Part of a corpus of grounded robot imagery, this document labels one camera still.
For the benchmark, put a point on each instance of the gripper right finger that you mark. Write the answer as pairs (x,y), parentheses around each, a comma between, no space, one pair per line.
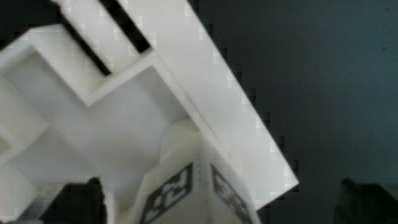
(367,203)

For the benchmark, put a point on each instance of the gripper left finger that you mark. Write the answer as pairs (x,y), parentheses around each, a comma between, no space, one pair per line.
(77,207)

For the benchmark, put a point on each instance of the white chair leg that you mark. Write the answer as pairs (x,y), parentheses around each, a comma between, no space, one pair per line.
(193,192)

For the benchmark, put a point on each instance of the white chair seat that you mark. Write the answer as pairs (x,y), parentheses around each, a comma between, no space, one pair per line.
(108,76)

